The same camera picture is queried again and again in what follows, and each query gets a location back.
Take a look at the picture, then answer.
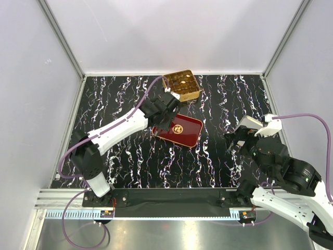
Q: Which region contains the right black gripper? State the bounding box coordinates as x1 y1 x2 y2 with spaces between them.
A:
223 124 274 177

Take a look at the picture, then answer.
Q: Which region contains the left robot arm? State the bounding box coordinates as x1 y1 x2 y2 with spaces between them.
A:
69 92 180 206

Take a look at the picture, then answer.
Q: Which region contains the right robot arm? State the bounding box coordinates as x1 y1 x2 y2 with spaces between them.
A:
224 126 332 249

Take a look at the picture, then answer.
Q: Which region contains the gold chocolate tin box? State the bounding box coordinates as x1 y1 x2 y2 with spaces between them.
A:
164 69 201 103

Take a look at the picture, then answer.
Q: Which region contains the red lacquer tray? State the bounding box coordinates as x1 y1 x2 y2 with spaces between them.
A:
152 114 203 148

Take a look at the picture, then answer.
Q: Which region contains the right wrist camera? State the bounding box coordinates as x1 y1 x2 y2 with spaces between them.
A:
254 114 282 137

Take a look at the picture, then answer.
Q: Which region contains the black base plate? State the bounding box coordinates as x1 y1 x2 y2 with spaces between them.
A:
82 187 253 219

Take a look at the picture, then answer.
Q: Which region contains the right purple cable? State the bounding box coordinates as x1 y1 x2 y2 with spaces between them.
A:
272 113 333 204

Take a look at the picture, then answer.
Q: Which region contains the purple cable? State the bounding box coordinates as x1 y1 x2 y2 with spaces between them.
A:
57 76 171 247
272 113 333 204

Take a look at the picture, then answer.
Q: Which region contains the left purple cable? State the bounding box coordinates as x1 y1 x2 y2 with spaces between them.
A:
57 76 171 247

